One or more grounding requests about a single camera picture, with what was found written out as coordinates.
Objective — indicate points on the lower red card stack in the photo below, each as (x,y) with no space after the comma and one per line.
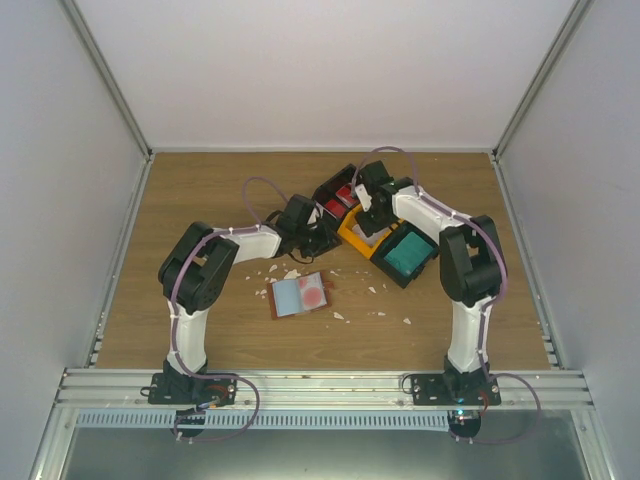
(335,208)

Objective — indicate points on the red white credit card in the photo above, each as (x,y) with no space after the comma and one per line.
(312,293)

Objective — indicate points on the aluminium front rail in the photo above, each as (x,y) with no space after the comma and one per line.
(310,390)

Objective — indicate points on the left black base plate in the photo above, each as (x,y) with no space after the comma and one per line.
(171,388)

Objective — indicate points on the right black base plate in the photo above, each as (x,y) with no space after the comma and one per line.
(430,389)

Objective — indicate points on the red card stack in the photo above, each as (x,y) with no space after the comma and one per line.
(335,208)
(344,194)

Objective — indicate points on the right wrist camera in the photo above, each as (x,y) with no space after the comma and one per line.
(364,198)

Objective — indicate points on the black bin with red cards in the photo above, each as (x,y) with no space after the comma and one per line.
(335,198)

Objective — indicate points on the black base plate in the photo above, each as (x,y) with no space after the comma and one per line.
(171,388)
(430,389)

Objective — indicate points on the upper red card stack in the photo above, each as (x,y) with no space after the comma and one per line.
(344,194)

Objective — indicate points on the brown leather card holder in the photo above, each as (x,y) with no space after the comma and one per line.
(298,294)

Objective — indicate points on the black bin with teal cards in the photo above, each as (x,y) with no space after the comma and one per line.
(397,235)

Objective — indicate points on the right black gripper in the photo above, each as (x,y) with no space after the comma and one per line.
(369,228)

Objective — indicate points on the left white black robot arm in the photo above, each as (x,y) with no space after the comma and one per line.
(195,272)

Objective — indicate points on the grey slotted cable duct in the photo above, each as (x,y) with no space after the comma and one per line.
(266,420)

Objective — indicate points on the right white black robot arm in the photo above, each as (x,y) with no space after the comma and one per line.
(472,269)

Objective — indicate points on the yellow plastic bin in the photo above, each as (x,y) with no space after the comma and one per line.
(350,231)

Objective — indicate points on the teal card stack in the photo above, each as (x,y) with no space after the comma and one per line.
(409,253)

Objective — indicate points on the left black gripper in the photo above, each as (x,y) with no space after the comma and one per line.
(326,244)

